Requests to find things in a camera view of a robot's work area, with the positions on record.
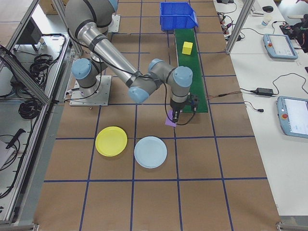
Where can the purple foam block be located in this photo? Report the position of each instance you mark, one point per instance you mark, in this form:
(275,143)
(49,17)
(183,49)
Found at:
(169,120)

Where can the yellow foam block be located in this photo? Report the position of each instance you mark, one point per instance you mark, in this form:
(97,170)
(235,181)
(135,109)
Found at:
(187,48)

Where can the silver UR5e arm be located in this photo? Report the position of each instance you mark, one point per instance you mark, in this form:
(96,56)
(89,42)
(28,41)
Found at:
(108,50)

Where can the light blue plate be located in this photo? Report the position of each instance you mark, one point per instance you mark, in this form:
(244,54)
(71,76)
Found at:
(150,152)

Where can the yellow plate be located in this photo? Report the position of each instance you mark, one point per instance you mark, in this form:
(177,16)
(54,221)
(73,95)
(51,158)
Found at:
(111,142)

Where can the green conveyor belt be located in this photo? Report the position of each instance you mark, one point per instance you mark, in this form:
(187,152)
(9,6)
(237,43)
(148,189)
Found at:
(192,60)

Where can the blue plastic storage bin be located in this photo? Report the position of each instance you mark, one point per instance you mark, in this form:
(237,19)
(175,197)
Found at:
(178,22)

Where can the black power adapter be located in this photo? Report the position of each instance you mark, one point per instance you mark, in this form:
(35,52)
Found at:
(264,91)

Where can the black power brick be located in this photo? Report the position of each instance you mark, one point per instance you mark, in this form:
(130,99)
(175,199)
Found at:
(237,37)

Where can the white desk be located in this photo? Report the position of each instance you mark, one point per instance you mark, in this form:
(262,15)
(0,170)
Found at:
(264,156)
(255,43)

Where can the blue grey teach pendant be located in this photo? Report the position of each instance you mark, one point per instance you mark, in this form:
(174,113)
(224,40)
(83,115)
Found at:
(280,47)
(292,118)

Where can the white paper cup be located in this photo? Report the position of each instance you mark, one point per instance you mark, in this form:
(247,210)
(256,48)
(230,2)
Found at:
(266,21)

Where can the white keyboard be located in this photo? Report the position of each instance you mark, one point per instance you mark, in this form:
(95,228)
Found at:
(257,8)

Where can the black computer mouse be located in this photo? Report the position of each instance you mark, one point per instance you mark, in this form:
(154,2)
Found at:
(267,8)

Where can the small red circuit board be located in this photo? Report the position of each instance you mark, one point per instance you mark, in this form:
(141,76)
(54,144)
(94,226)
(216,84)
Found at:
(286,26)

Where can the person in black clothing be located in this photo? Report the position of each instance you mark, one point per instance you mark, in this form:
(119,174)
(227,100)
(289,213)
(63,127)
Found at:
(302,36)

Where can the small white bottle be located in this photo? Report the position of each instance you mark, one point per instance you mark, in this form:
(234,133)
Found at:
(42,42)

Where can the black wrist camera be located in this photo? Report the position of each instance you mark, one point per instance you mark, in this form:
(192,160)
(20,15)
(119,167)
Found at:
(194,101)

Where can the white square base plate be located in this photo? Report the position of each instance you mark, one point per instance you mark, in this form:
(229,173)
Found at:
(117,24)
(106,96)

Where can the aluminium post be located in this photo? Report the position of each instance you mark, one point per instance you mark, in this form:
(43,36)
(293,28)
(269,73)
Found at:
(238,27)

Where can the aluminium corner bracket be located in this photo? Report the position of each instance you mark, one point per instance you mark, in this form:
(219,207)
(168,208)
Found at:
(31,227)
(280,226)

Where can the V-shaped metal frame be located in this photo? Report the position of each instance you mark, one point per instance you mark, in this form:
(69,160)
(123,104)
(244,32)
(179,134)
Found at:
(26,79)

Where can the black box in frame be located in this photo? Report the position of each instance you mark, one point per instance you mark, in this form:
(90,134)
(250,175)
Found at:
(29,32)

